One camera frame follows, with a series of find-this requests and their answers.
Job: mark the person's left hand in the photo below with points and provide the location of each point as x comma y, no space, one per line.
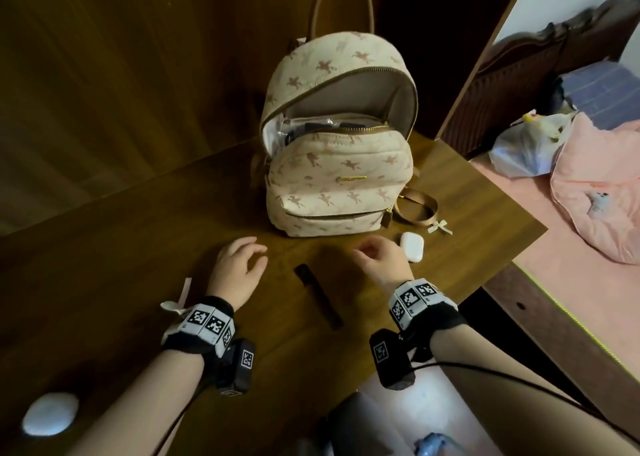
235,275

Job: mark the person's right hand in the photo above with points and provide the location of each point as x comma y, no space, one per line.
387,265

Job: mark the white earbud case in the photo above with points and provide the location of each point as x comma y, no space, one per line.
50,414
412,247

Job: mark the small white ribbon bow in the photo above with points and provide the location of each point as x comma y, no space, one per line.
439,227

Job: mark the black stick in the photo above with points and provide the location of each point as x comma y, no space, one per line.
320,298

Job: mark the cream patterned backpack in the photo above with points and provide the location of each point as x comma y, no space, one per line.
340,180

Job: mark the person's left forearm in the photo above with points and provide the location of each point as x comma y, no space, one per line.
145,405

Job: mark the person's right forearm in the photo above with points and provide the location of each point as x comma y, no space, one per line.
510,400

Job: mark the person's grey clothing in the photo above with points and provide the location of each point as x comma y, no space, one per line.
360,430

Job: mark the right black marker wristband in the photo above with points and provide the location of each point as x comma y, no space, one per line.
425,305

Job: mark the black marker wristband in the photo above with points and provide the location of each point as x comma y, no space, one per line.
425,305
200,325

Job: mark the left black marker wristband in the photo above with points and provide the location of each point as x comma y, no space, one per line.
200,325

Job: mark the pink bed sheet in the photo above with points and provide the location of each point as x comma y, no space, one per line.
565,270

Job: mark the translucent plastic shopping bag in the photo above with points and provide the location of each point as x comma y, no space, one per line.
525,148

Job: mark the dark carved bed headboard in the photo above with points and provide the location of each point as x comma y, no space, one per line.
515,85

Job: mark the pink quilt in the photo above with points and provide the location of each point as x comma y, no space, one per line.
600,190

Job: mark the dark wooden shelf cabinet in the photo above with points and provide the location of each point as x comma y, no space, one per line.
440,45

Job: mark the blue checkered pillow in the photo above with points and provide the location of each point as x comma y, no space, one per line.
605,95

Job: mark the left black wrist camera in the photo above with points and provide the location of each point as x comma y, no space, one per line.
237,368

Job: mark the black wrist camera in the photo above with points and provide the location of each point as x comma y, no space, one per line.
390,360
237,368

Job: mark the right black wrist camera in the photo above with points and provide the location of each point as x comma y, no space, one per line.
390,360

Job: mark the dark wooden bed rail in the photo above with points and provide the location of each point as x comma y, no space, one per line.
560,335

